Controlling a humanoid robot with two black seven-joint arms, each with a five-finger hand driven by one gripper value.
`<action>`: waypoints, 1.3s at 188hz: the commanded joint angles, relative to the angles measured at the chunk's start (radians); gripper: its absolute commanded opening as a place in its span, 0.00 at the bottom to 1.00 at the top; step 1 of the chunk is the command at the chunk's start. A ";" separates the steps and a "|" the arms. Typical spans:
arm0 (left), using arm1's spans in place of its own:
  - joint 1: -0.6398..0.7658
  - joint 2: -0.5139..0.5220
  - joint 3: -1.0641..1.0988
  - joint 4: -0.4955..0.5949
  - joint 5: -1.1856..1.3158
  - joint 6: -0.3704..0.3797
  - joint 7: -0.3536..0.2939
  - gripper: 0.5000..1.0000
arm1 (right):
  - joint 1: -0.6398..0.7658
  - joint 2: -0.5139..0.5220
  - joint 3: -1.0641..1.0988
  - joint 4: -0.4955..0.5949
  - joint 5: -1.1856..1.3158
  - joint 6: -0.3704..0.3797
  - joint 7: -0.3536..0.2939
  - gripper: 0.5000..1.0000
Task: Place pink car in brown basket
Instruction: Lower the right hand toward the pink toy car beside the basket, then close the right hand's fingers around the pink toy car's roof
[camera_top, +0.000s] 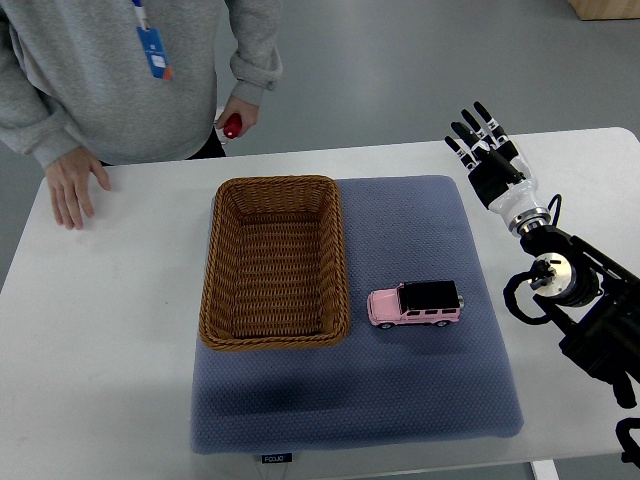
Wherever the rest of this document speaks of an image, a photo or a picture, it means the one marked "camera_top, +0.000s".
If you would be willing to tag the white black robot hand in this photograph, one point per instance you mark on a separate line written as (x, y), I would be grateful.
(501, 177)

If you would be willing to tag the pink toy car black roof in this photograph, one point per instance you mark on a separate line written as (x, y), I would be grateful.
(436, 303)

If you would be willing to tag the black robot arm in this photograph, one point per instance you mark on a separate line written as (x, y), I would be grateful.
(592, 299)

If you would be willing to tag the brown wicker basket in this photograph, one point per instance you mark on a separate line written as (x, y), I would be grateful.
(276, 270)

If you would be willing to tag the person's left hand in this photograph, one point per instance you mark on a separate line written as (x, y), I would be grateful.
(240, 113)

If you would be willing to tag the person's right hand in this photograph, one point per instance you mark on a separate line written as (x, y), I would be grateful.
(68, 181)

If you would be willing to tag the wooden box corner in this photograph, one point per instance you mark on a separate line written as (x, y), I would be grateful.
(592, 10)

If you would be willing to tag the red handheld button device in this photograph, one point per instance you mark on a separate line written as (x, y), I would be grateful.
(231, 129)

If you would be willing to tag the blue grey quilted mat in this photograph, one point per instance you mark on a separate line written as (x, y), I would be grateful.
(405, 384)

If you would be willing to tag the white table leg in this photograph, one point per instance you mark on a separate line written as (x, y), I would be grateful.
(544, 470)

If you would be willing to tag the blue id badge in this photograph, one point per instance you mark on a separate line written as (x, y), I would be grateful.
(152, 44)

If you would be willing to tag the grey sweatshirt person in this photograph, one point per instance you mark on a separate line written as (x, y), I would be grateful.
(74, 73)

